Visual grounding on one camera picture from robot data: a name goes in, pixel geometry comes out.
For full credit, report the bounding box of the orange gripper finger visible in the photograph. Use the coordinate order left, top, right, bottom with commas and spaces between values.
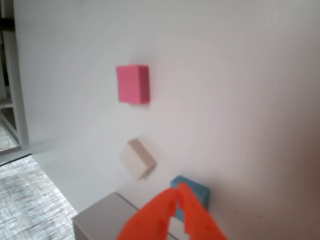
116, 187, 179, 240
176, 182, 228, 240

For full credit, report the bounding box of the blue foam cuboid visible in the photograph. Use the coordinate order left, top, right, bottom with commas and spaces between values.
169, 174, 210, 222

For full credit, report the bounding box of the white cardboard box bin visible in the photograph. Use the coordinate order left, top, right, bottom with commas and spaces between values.
72, 191, 187, 240

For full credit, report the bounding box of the cream foam cuboid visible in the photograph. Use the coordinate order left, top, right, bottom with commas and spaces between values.
119, 137, 157, 182

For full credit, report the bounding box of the pink foam cuboid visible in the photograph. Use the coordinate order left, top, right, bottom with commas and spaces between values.
115, 64, 151, 105

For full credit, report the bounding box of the grey woven rug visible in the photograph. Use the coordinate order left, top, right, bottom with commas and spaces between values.
0, 122, 79, 240

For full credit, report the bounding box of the white shelf unit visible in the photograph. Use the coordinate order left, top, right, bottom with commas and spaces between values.
0, 0, 30, 152

